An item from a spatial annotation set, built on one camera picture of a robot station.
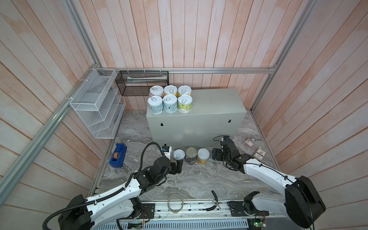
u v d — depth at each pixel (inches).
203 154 33.9
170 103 27.2
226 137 30.9
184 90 29.4
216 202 30.0
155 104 27.1
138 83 40.7
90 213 16.2
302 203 16.1
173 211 29.3
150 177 23.4
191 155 32.9
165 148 27.5
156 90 29.4
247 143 38.5
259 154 36.5
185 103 27.1
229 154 26.1
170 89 29.4
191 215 28.8
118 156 34.0
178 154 34.7
